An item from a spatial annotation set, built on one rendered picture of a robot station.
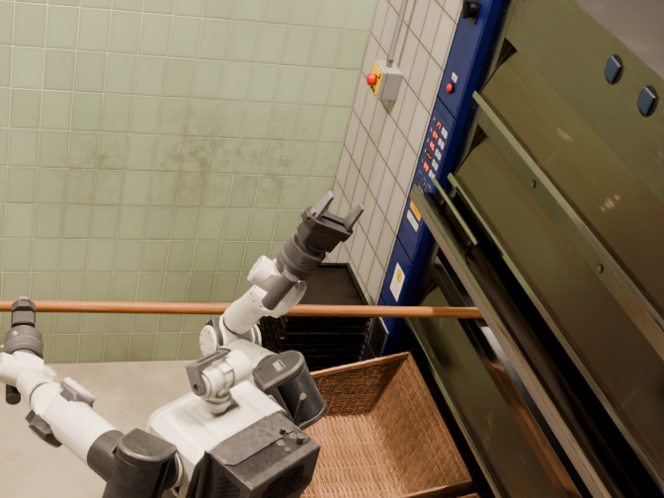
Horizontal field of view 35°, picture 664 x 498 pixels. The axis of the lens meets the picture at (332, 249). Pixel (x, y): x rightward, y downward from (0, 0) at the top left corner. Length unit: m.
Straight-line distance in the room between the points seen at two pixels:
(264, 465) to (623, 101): 1.10
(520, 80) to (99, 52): 1.47
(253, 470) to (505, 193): 1.16
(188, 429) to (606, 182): 1.08
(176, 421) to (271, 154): 1.95
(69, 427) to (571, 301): 1.18
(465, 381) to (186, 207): 1.41
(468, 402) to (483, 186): 0.61
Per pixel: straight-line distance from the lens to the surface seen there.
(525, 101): 2.79
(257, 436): 2.14
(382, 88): 3.50
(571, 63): 2.61
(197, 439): 2.11
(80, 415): 2.16
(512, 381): 2.82
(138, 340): 4.33
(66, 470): 3.95
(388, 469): 3.32
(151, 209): 3.96
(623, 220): 2.40
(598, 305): 2.50
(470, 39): 3.02
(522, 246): 2.74
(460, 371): 3.08
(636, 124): 2.38
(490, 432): 2.93
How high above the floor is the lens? 2.85
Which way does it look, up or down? 33 degrees down
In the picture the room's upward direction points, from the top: 14 degrees clockwise
